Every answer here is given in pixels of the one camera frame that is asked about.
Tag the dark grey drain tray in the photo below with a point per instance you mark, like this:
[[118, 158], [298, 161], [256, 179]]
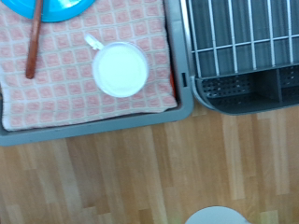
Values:
[[243, 25]]

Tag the pink checked towel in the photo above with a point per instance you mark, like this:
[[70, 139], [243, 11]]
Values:
[[62, 99]]

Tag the white mug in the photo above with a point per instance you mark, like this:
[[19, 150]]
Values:
[[120, 70]]

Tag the blue plate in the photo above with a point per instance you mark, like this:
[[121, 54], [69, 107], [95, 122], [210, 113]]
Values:
[[56, 11]]

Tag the red-brown wooden spoon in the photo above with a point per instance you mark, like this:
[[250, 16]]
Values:
[[32, 49]]

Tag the grey plastic crate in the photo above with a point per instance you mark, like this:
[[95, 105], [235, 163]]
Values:
[[180, 46]]

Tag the dark grey cutlery caddy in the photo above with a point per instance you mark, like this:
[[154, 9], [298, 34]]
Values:
[[249, 99]]

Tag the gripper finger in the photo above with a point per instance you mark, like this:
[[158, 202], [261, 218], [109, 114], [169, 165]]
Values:
[[218, 216]]

